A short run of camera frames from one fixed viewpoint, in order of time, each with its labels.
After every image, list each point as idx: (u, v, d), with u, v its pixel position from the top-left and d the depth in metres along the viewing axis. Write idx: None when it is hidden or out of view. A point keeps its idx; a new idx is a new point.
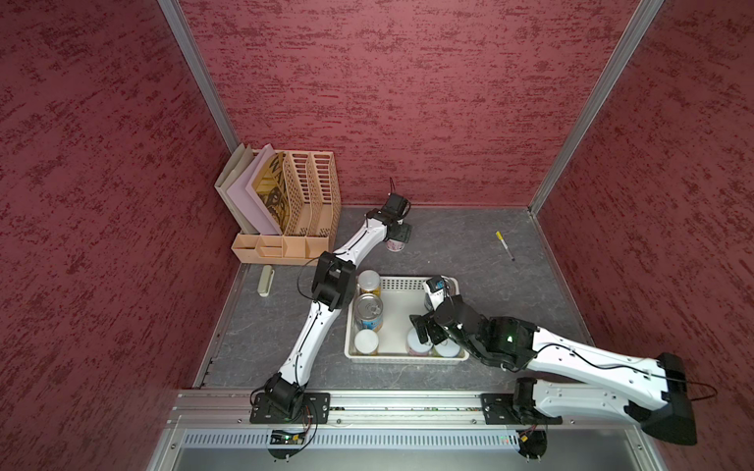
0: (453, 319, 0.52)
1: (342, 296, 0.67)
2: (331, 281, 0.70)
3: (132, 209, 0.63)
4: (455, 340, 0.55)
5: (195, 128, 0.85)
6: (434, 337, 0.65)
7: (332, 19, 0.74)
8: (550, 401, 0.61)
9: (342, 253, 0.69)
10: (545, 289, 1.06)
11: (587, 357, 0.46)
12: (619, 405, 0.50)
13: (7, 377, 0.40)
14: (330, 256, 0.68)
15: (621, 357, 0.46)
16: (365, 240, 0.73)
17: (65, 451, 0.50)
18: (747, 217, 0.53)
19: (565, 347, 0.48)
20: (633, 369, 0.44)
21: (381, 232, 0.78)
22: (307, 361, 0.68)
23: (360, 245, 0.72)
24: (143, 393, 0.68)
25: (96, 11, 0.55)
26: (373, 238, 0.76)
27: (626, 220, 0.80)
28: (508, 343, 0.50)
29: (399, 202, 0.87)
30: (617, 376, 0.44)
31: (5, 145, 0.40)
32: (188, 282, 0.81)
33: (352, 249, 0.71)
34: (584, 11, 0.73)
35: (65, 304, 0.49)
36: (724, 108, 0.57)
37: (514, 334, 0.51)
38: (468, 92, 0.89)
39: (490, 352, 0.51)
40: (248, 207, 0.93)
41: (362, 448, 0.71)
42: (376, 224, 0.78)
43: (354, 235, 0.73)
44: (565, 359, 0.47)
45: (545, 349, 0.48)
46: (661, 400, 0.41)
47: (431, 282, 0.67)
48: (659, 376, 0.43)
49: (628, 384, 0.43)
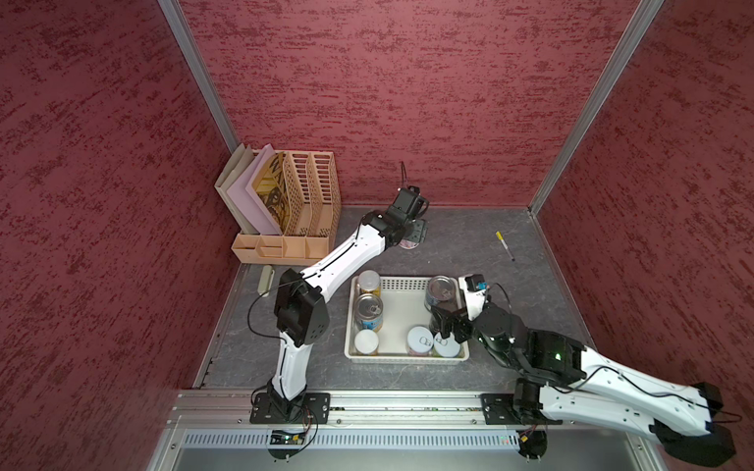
0: (508, 331, 0.48)
1: (304, 333, 0.50)
2: (296, 307, 0.54)
3: (132, 209, 0.63)
4: (496, 350, 0.51)
5: (194, 128, 0.84)
6: (457, 335, 0.61)
7: (332, 19, 0.74)
8: (560, 408, 0.61)
9: (311, 277, 0.52)
10: (545, 289, 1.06)
11: (634, 381, 0.46)
12: (644, 422, 0.51)
13: (7, 377, 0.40)
14: (294, 273, 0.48)
15: (662, 382, 0.46)
16: (348, 260, 0.55)
17: (65, 451, 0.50)
18: (747, 217, 0.53)
19: (613, 370, 0.47)
20: (678, 396, 0.45)
21: (372, 248, 0.59)
22: (292, 384, 0.63)
23: (341, 267, 0.54)
24: (143, 393, 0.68)
25: (96, 10, 0.55)
26: (361, 257, 0.57)
27: (627, 220, 0.80)
28: (554, 361, 0.48)
29: (410, 200, 0.64)
30: (665, 402, 0.44)
31: (5, 145, 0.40)
32: (188, 282, 0.81)
33: (328, 271, 0.53)
34: (584, 11, 0.73)
35: (66, 304, 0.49)
36: (725, 108, 0.57)
37: (562, 351, 0.49)
38: (468, 92, 0.89)
39: (535, 368, 0.49)
40: (248, 208, 0.94)
41: (362, 448, 0.71)
42: (372, 234, 0.59)
43: (338, 249, 0.56)
44: (615, 383, 0.46)
45: (597, 372, 0.47)
46: (704, 430, 0.43)
47: (471, 280, 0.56)
48: (702, 404, 0.44)
49: (674, 411, 0.44)
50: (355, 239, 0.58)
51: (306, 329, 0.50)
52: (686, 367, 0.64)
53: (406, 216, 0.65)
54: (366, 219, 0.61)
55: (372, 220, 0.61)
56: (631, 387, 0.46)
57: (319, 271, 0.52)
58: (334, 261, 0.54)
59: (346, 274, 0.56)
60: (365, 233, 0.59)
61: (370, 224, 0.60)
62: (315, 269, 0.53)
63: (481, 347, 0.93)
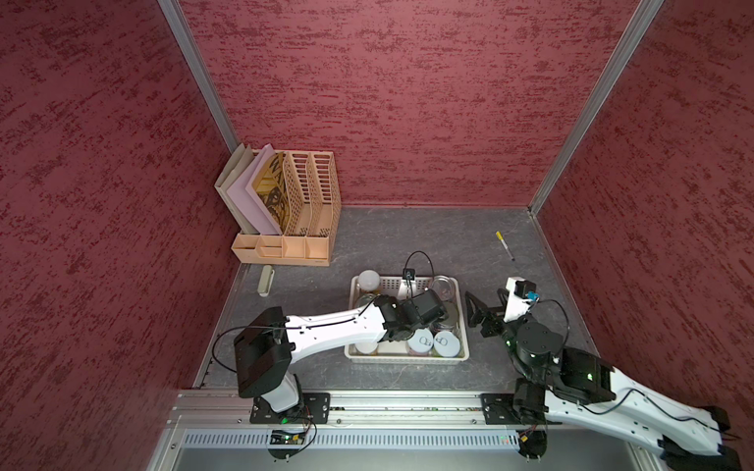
0: (555, 351, 0.46)
1: (250, 381, 0.42)
2: (258, 348, 0.47)
3: (132, 209, 0.63)
4: (526, 362, 0.50)
5: (194, 129, 0.84)
6: (485, 328, 0.59)
7: (332, 19, 0.74)
8: (566, 413, 0.62)
9: (295, 330, 0.46)
10: (546, 290, 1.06)
11: (657, 402, 0.48)
12: (652, 436, 0.54)
13: (7, 377, 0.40)
14: (276, 315, 0.46)
15: (682, 407, 0.48)
16: (341, 334, 0.49)
17: (65, 451, 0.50)
18: (747, 217, 0.53)
19: (638, 392, 0.49)
20: (696, 420, 0.47)
21: (368, 333, 0.51)
22: (278, 400, 0.60)
23: (326, 337, 0.47)
24: (143, 393, 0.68)
25: (96, 11, 0.55)
26: (353, 338, 0.51)
27: (627, 220, 0.80)
28: (584, 380, 0.48)
29: (431, 307, 0.59)
30: (680, 423, 0.47)
31: (5, 145, 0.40)
32: (188, 282, 0.81)
33: (312, 334, 0.46)
34: (584, 11, 0.73)
35: (66, 304, 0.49)
36: (724, 108, 0.57)
37: (593, 371, 0.50)
38: (468, 92, 0.89)
39: (567, 387, 0.49)
40: (248, 208, 0.94)
41: (362, 448, 0.71)
42: (375, 318, 0.53)
43: (336, 318, 0.50)
44: (640, 404, 0.48)
45: (630, 395, 0.48)
46: (716, 451, 0.46)
47: (525, 287, 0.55)
48: (716, 429, 0.47)
49: (690, 433, 0.47)
50: (356, 317, 0.52)
51: (254, 378, 0.42)
52: (686, 367, 0.64)
53: (418, 317, 0.59)
54: (380, 301, 0.57)
55: (385, 303, 0.57)
56: (654, 408, 0.48)
57: (303, 328, 0.47)
58: (327, 327, 0.48)
59: (328, 345, 0.49)
60: (367, 311, 0.54)
61: (380, 306, 0.56)
62: (300, 324, 0.47)
63: (481, 346, 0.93)
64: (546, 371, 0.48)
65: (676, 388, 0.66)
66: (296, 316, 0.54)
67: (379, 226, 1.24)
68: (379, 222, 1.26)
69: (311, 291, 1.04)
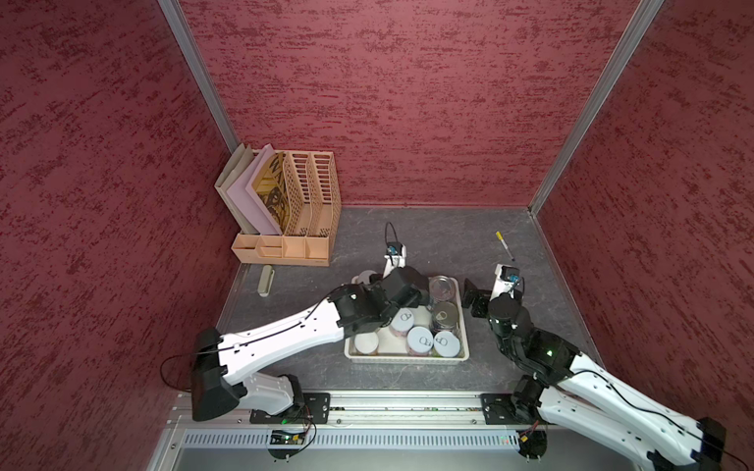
0: (512, 317, 0.53)
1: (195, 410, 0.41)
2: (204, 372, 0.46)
3: (132, 209, 0.63)
4: (497, 333, 0.57)
5: (194, 128, 0.84)
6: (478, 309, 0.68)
7: (333, 19, 0.74)
8: (558, 410, 0.61)
9: (227, 351, 0.42)
10: (545, 290, 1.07)
11: (620, 392, 0.48)
12: (642, 447, 0.50)
13: (7, 377, 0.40)
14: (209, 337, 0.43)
15: (657, 405, 0.46)
16: (287, 342, 0.44)
17: (65, 451, 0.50)
18: (747, 217, 0.53)
19: (602, 378, 0.49)
20: (669, 420, 0.45)
21: (320, 337, 0.46)
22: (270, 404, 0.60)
23: (265, 349, 0.43)
24: (143, 393, 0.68)
25: (96, 11, 0.55)
26: (304, 343, 0.46)
27: (626, 220, 0.80)
28: (545, 356, 0.53)
29: (396, 291, 0.50)
30: (652, 420, 0.45)
31: (5, 145, 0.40)
32: (188, 282, 0.81)
33: (248, 349, 0.42)
34: (584, 11, 0.73)
35: (66, 304, 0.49)
36: (725, 108, 0.57)
37: (556, 349, 0.53)
38: (468, 92, 0.89)
39: (528, 357, 0.54)
40: (248, 208, 0.94)
41: (362, 448, 0.71)
42: (326, 318, 0.47)
43: (282, 324, 0.46)
44: (600, 389, 0.48)
45: (582, 373, 0.50)
46: (689, 456, 0.42)
47: (506, 270, 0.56)
48: (694, 435, 0.43)
49: (660, 432, 0.44)
50: (303, 321, 0.46)
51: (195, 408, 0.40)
52: (686, 368, 0.64)
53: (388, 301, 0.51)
54: (335, 295, 0.50)
55: (342, 296, 0.50)
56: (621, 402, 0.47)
57: (241, 346, 0.42)
58: (269, 340, 0.44)
59: (278, 355, 0.45)
60: (321, 314, 0.47)
61: (336, 302, 0.49)
62: (235, 342, 0.43)
63: (481, 346, 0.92)
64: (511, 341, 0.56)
65: (677, 388, 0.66)
66: (231, 335, 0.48)
67: (379, 226, 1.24)
68: (379, 222, 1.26)
69: (311, 291, 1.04)
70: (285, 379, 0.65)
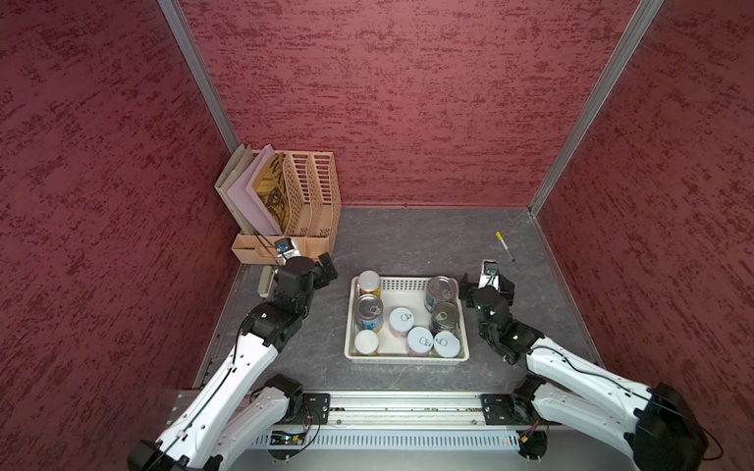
0: (492, 304, 0.61)
1: None
2: None
3: (132, 209, 0.63)
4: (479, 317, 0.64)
5: (194, 129, 0.84)
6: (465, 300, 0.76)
7: (333, 19, 0.74)
8: (549, 401, 0.61)
9: (175, 445, 0.39)
10: (545, 290, 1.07)
11: (573, 362, 0.52)
12: (619, 430, 0.49)
13: (7, 377, 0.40)
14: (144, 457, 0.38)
15: (611, 374, 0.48)
16: (228, 394, 0.44)
17: (65, 451, 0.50)
18: (746, 217, 0.54)
19: (557, 353, 0.55)
20: (618, 385, 0.47)
21: (255, 366, 0.48)
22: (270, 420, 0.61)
23: (214, 414, 0.42)
24: (143, 394, 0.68)
25: (96, 11, 0.55)
26: (247, 382, 0.48)
27: (626, 220, 0.80)
28: (515, 343, 0.59)
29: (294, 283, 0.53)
30: (598, 386, 0.48)
31: (5, 146, 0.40)
32: (188, 282, 0.81)
33: (198, 425, 0.41)
34: (584, 12, 0.74)
35: (66, 304, 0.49)
36: (724, 108, 0.57)
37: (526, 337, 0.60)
38: (468, 92, 0.89)
39: (501, 342, 0.62)
40: (248, 208, 0.94)
41: (362, 448, 0.71)
42: (251, 347, 0.48)
43: (210, 385, 0.45)
44: (556, 361, 0.54)
45: (541, 349, 0.56)
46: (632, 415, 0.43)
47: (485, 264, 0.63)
48: (640, 395, 0.45)
49: (606, 394, 0.47)
50: (232, 364, 0.46)
51: None
52: (686, 368, 0.64)
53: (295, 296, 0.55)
54: (247, 325, 0.51)
55: (254, 320, 0.51)
56: (573, 370, 0.51)
57: (186, 430, 0.41)
58: (209, 402, 0.43)
59: (227, 412, 0.45)
60: (247, 349, 0.48)
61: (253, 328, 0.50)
62: (178, 433, 0.40)
63: (482, 347, 0.87)
64: (489, 327, 0.64)
65: (676, 388, 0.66)
66: (167, 431, 0.40)
67: (379, 226, 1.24)
68: (379, 222, 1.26)
69: None
70: (269, 389, 0.65)
